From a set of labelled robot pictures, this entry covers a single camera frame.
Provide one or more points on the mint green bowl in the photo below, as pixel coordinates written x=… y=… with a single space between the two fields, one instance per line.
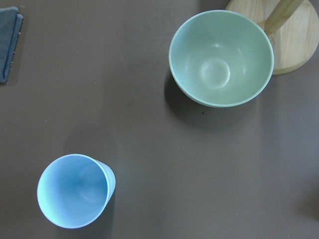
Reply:
x=221 y=59

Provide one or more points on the light blue cup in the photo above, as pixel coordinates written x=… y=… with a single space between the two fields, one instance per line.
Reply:
x=74 y=190

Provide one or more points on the wooden cup stand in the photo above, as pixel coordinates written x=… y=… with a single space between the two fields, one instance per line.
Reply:
x=292 y=27

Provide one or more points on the folded grey cloth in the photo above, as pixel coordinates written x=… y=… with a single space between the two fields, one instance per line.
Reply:
x=10 y=26

